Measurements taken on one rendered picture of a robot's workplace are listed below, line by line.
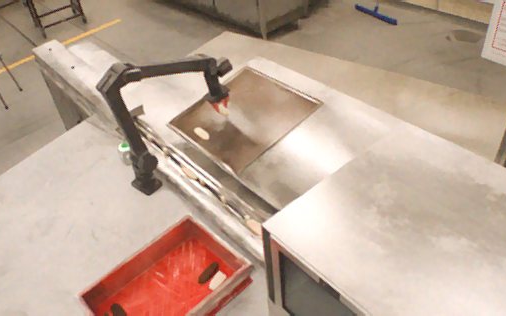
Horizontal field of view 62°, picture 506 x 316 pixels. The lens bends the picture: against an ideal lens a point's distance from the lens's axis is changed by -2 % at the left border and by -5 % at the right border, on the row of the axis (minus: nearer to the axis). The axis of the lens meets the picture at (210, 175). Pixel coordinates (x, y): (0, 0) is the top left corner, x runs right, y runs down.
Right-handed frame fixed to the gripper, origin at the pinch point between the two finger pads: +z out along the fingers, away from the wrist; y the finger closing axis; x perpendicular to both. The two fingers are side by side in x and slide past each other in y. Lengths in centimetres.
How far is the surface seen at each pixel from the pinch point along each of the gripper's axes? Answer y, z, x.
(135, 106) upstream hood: -25.5, 1.4, 39.5
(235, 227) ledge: -32, 6, -51
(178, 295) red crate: -62, 5, -60
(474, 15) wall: 322, 136, 68
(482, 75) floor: 243, 135, 10
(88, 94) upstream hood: -39, 0, 70
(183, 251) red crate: -52, 7, -45
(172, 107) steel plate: -8.3, 14.1, 39.4
